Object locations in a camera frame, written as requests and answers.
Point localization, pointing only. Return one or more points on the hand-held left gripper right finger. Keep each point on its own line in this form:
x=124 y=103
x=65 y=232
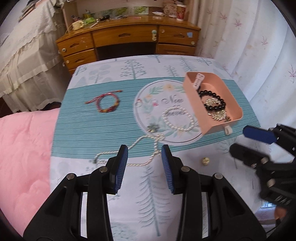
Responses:
x=167 y=171

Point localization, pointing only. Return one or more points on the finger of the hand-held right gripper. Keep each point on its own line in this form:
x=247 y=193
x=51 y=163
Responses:
x=245 y=155
x=259 y=134

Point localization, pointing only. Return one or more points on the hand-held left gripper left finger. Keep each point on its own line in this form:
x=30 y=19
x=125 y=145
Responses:
x=121 y=166

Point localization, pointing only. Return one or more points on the small gold bead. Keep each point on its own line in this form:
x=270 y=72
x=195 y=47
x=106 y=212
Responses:
x=205 y=161

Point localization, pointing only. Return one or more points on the flower brooch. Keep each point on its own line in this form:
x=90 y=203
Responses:
x=153 y=128

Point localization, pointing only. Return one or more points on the small pink charm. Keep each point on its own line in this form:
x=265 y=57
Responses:
x=155 y=103

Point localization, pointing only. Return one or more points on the pink drawer tray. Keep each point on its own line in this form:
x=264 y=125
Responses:
x=194 y=104

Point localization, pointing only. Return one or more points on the person's right hand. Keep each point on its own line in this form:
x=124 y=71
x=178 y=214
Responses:
x=280 y=212

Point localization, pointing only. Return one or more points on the white leaf print curtain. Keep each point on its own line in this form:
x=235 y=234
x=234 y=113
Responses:
x=254 y=58

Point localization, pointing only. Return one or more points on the pale pink smartwatch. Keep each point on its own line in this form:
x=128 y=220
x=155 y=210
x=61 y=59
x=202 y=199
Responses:
x=198 y=81

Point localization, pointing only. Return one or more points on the pink blanket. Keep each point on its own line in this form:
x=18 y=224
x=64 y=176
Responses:
x=23 y=162

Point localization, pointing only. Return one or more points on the wooden desk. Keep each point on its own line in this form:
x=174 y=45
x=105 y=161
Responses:
x=129 y=34

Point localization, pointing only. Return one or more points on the small teal hook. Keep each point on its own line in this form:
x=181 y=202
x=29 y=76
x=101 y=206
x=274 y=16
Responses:
x=154 y=36

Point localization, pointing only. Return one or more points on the lace covered furniture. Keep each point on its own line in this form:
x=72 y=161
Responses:
x=27 y=58

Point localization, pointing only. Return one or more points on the red patterned paper cup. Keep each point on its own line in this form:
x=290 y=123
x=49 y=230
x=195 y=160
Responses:
x=181 y=12

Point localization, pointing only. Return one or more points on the cream power strip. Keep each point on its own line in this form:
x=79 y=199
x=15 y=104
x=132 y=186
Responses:
x=78 y=25

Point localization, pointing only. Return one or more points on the black flashlight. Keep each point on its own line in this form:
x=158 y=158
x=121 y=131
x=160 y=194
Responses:
x=103 y=18

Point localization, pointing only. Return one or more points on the green packet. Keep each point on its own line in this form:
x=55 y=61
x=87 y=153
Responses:
x=89 y=20

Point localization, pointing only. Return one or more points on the patterned paper bag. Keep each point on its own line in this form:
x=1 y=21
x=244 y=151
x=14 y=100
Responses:
x=168 y=8

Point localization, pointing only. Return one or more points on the green leaf pictures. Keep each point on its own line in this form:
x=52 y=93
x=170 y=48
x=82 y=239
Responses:
x=122 y=10

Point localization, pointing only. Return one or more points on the white tube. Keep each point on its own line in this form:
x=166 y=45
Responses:
x=158 y=13

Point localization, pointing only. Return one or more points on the stack of books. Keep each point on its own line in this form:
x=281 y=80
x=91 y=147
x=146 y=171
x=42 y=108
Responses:
x=32 y=5

